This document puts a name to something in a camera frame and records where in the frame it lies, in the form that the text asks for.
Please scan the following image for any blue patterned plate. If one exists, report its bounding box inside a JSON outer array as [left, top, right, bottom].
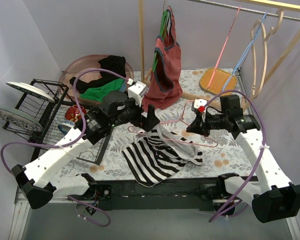
[[0, 105, 43, 132]]

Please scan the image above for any red floral bowl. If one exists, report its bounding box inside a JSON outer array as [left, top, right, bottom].
[[64, 105, 82, 123]]

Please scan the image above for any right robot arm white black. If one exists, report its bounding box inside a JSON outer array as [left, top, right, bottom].
[[186, 94, 300, 223]]

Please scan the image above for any blue wire hanger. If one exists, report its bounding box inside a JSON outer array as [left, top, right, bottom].
[[221, 11, 268, 92]]

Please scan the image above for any floral tablecloth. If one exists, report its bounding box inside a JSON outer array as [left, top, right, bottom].
[[38, 68, 260, 181]]

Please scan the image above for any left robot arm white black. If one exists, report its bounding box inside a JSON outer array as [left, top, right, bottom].
[[11, 91, 160, 210]]

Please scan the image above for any orange woven bamboo tray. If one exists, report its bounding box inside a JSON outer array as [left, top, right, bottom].
[[199, 68, 237, 95]]

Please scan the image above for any black wire dish rack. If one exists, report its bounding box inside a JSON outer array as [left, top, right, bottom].
[[2, 78, 113, 183]]

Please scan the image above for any pink translucent plastic basin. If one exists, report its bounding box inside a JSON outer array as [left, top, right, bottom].
[[59, 54, 134, 106]]

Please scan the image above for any wooden clothes rack frame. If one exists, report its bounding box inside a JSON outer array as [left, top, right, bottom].
[[138, 0, 300, 110]]

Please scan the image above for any wooden hanger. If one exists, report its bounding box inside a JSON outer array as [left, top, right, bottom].
[[250, 9, 284, 100]]

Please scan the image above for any blue white ceramic bowl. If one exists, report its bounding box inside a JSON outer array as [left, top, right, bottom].
[[57, 120, 75, 135]]

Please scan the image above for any pink wire hanger rear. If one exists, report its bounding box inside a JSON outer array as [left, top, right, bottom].
[[206, 5, 241, 90]]

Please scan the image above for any green plastic hanger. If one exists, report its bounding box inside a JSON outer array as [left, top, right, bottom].
[[152, 9, 170, 72]]

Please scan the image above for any green garment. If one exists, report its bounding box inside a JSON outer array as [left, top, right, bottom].
[[80, 78, 126, 102]]

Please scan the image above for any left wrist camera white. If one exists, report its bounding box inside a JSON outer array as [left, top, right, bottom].
[[127, 78, 148, 107]]

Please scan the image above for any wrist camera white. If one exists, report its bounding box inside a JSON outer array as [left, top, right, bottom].
[[191, 98, 208, 114], [127, 78, 148, 107]]

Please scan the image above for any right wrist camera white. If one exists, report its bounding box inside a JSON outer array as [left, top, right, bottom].
[[191, 98, 208, 114]]

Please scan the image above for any white plate dark rim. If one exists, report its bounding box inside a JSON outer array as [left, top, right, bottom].
[[6, 82, 55, 102]]

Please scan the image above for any black garment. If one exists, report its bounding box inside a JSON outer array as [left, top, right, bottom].
[[75, 55, 126, 94]]

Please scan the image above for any blue garment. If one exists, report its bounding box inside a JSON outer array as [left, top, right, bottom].
[[119, 81, 127, 92]]

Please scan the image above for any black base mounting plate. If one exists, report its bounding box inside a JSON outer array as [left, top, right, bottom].
[[97, 177, 227, 211]]

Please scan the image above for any aluminium frame rail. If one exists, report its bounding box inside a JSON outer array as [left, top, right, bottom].
[[9, 194, 300, 240]]

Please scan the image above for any black white striped tank top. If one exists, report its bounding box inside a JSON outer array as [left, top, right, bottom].
[[122, 124, 204, 188]]

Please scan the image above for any red tank top green trim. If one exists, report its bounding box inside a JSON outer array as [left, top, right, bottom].
[[142, 6, 183, 112]]

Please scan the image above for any metal hanging rod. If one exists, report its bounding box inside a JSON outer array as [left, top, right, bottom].
[[188, 0, 300, 22]]

